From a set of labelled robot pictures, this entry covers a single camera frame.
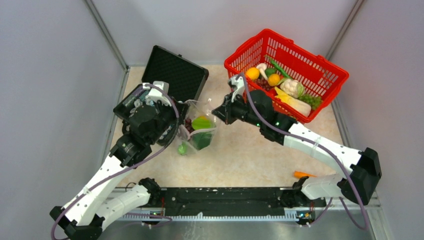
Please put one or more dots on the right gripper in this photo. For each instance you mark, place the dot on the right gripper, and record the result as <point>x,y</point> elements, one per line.
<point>225,111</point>

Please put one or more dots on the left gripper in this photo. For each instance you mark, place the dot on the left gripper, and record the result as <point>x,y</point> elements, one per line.
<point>180,106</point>

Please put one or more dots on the dark red toy grapes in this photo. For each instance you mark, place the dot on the dark red toy grapes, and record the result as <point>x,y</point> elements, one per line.
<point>188,124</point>

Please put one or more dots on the green toy leaf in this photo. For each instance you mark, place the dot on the green toy leaf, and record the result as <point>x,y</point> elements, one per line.
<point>202,122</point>

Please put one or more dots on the clear zip top bag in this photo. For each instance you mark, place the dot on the clear zip top bag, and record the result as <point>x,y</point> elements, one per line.
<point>195,109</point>

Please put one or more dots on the green toy pepper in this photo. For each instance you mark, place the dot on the green toy pepper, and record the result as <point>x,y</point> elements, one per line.
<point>182,149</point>

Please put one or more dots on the yellow toy lemon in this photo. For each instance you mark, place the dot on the yellow toy lemon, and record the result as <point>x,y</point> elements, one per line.
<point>273,79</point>

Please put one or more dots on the toy cauliflower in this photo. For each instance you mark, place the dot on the toy cauliflower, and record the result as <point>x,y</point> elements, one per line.
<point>292,87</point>

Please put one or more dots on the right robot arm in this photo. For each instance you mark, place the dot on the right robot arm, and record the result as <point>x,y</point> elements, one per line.
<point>357,172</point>

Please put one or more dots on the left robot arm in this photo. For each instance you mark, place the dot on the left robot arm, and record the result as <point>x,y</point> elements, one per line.
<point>87,215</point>

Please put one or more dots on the purple toy grapes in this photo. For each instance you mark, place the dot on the purple toy grapes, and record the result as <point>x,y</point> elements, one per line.
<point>264,84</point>

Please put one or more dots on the black poker chip case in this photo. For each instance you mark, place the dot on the black poker chip case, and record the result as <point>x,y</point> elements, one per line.
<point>186,81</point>

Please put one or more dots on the white toy mushroom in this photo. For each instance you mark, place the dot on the white toy mushroom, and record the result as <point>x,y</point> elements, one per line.
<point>262,67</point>

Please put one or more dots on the yellow toy corn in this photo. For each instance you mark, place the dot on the yellow toy corn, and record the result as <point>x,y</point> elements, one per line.
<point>284,97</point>

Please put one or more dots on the green toy bean pod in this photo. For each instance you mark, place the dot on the green toy bean pod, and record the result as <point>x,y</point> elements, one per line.
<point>279,68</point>

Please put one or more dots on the green toy grapes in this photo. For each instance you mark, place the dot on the green toy grapes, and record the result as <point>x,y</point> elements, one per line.
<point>313,101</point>

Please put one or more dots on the red plastic basket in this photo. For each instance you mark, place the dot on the red plastic basket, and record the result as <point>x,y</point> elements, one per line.
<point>320,77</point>

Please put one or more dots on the orange toy carrot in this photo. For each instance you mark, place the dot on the orange toy carrot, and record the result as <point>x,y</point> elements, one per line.
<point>299,175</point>

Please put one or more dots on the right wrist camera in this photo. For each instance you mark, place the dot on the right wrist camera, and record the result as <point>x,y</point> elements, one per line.
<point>237,85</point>

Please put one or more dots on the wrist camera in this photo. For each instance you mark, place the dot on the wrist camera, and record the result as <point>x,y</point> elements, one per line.
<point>155,96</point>
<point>237,85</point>

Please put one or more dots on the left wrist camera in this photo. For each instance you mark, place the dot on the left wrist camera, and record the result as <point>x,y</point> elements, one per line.
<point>155,96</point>

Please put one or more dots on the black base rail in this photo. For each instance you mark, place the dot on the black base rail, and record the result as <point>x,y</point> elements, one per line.
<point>230,201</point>

